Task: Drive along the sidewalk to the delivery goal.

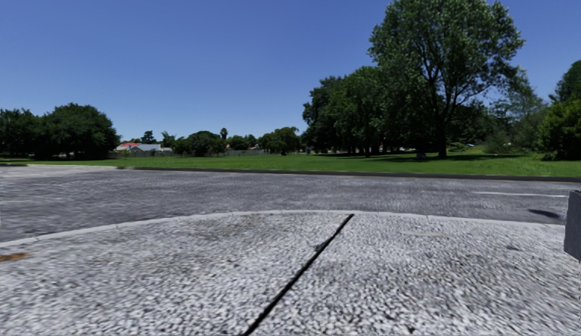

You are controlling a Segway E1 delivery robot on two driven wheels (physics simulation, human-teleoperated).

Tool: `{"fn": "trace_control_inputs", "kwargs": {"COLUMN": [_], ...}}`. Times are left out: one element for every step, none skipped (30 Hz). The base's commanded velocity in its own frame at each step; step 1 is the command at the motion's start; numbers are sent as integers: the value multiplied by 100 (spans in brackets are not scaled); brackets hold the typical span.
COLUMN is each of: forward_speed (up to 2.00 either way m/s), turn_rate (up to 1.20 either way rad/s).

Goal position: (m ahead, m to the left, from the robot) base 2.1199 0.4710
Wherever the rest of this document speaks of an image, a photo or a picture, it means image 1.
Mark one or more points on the tree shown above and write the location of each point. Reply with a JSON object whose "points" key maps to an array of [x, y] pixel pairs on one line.
{"points": [[442, 54]]}

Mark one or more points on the pale house with red roof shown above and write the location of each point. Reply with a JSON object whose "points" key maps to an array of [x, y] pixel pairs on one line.
{"points": [[140, 148]]}

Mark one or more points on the dark bin or box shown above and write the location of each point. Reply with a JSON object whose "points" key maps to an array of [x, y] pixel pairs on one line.
{"points": [[573, 224]]}

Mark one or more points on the trees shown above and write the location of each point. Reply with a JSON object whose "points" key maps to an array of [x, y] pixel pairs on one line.
{"points": [[354, 109], [63, 131], [213, 143], [563, 122]]}

